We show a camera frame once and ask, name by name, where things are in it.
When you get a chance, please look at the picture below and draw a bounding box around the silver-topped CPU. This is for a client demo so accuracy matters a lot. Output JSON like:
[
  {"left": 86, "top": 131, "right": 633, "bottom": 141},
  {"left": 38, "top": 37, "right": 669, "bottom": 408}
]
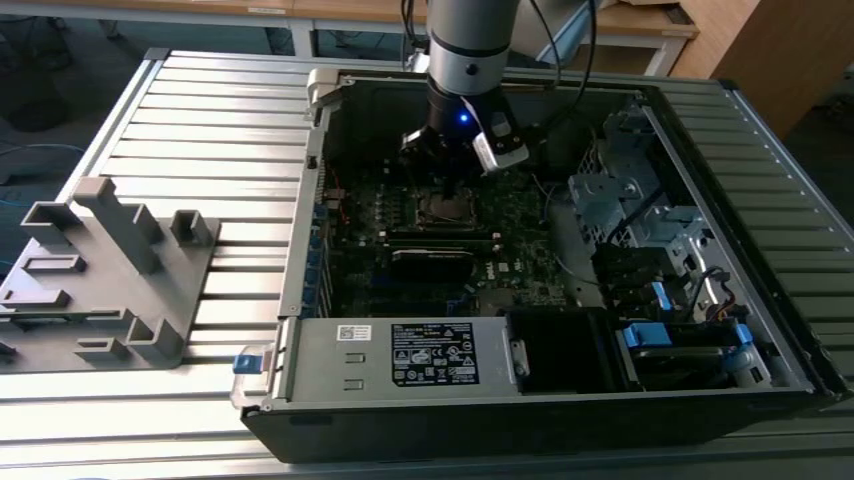
[{"left": 430, "top": 197, "right": 470, "bottom": 222}]

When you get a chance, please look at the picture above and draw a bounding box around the metal socket cover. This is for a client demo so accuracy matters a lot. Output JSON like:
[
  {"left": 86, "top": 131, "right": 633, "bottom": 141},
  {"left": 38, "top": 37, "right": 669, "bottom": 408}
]
[{"left": 417, "top": 192, "right": 482, "bottom": 229}]

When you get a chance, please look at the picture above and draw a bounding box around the CPU socket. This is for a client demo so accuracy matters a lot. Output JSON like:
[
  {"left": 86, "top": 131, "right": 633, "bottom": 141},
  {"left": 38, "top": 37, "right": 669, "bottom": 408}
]
[{"left": 411, "top": 187, "right": 486, "bottom": 232}]

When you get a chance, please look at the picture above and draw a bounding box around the silver metal drive cage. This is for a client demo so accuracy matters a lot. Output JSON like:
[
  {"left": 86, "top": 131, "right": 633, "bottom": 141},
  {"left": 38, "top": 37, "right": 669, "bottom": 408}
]
[{"left": 566, "top": 110, "right": 710, "bottom": 251}]

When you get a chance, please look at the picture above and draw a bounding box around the green motherboard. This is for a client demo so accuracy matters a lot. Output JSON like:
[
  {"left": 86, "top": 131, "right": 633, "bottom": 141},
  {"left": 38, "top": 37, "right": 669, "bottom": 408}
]
[{"left": 318, "top": 162, "right": 593, "bottom": 321}]

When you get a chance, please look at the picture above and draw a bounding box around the installed RAM stick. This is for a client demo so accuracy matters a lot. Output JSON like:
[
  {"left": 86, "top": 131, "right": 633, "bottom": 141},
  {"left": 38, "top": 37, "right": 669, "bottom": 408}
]
[{"left": 389, "top": 246, "right": 481, "bottom": 283}]

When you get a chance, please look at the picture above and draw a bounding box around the finned metal chipset heatsink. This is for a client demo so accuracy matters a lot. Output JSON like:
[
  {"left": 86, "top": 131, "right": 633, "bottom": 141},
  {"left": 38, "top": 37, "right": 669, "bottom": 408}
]
[{"left": 478, "top": 288, "right": 519, "bottom": 314}]

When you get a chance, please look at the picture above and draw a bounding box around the black disk bay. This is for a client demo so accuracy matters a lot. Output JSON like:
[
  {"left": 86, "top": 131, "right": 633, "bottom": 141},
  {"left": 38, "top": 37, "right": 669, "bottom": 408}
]
[{"left": 590, "top": 243, "right": 683, "bottom": 322}]

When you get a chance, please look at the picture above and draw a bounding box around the black power supply label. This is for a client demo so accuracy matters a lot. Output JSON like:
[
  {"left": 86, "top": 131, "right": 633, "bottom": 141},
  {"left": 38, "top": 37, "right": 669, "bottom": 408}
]
[{"left": 390, "top": 322, "right": 483, "bottom": 387}]

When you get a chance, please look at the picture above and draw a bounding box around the black plastic fan housing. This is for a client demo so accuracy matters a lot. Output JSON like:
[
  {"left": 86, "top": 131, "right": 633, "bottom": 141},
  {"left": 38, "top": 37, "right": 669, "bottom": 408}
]
[{"left": 505, "top": 308, "right": 630, "bottom": 396}]

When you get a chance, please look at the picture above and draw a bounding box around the blue disk carrier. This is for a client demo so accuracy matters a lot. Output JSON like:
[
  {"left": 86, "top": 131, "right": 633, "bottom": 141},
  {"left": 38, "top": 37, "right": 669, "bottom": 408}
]
[{"left": 617, "top": 319, "right": 762, "bottom": 394}]

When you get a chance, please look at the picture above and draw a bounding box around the silver power supply unit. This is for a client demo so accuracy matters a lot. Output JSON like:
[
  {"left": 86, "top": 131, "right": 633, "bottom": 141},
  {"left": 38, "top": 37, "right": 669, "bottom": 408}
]
[{"left": 266, "top": 315, "right": 530, "bottom": 403}]

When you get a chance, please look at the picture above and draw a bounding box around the wooden cabinet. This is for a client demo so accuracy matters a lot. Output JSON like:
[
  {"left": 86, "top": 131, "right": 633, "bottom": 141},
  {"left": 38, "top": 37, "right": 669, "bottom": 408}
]
[{"left": 666, "top": 0, "right": 854, "bottom": 139}]

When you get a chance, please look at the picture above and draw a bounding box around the black hard disk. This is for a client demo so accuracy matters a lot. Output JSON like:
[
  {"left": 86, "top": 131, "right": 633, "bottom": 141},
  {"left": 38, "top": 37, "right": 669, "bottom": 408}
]
[{"left": 630, "top": 346, "right": 730, "bottom": 392}]

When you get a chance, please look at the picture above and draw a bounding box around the black PC case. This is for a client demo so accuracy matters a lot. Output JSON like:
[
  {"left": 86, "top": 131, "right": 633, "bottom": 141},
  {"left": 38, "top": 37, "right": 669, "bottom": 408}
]
[{"left": 230, "top": 67, "right": 854, "bottom": 464}]

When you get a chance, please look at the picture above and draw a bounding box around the grey parts rack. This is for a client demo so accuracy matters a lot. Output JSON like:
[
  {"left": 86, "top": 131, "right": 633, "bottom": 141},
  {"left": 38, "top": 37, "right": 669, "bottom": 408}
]
[{"left": 0, "top": 176, "right": 223, "bottom": 375}]

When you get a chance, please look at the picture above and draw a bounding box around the black office chair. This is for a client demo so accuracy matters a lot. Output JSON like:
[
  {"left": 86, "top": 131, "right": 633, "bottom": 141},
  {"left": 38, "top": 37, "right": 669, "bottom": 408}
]
[{"left": 0, "top": 14, "right": 76, "bottom": 134}]

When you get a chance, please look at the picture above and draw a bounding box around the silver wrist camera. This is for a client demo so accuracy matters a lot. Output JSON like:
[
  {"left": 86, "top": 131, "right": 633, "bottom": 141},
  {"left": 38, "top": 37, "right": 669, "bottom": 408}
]
[{"left": 471, "top": 112, "right": 530, "bottom": 175}]

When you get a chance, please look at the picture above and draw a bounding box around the grey case corner handle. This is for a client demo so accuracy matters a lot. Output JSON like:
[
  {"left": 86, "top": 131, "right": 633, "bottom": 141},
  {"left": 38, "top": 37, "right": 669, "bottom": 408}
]
[{"left": 304, "top": 68, "right": 346, "bottom": 122}]

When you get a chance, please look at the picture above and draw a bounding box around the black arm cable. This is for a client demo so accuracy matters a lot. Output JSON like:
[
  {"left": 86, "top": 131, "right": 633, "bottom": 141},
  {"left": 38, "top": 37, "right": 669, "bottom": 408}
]
[
  {"left": 526, "top": 0, "right": 601, "bottom": 151},
  {"left": 527, "top": 0, "right": 563, "bottom": 92}
]

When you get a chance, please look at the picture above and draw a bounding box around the wooden desk white frame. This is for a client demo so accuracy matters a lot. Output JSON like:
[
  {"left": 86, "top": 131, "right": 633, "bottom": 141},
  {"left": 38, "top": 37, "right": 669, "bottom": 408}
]
[
  {"left": 292, "top": 0, "right": 702, "bottom": 76},
  {"left": 0, "top": 0, "right": 299, "bottom": 24}
]

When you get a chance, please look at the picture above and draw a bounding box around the blue floor cable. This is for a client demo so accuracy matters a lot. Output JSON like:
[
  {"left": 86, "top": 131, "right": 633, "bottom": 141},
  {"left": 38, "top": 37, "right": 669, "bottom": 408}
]
[{"left": 0, "top": 142, "right": 87, "bottom": 157}]

